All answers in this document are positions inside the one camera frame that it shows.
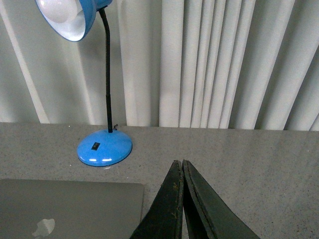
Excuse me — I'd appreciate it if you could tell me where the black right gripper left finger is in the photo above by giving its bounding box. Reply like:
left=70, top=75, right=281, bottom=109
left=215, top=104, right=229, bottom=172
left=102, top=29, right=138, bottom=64
left=131, top=160, right=184, bottom=239

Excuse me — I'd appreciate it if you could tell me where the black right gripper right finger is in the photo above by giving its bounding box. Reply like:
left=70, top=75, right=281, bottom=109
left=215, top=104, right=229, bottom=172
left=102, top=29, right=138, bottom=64
left=182, top=160, right=258, bottom=239

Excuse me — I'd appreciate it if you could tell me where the grey laptop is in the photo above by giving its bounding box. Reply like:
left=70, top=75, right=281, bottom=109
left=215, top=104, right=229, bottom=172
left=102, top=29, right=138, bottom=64
left=0, top=179, right=144, bottom=239

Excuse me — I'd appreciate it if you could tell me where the white pleated curtain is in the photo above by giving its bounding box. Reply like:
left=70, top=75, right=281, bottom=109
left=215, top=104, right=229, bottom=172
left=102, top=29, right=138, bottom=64
left=0, top=0, right=319, bottom=131

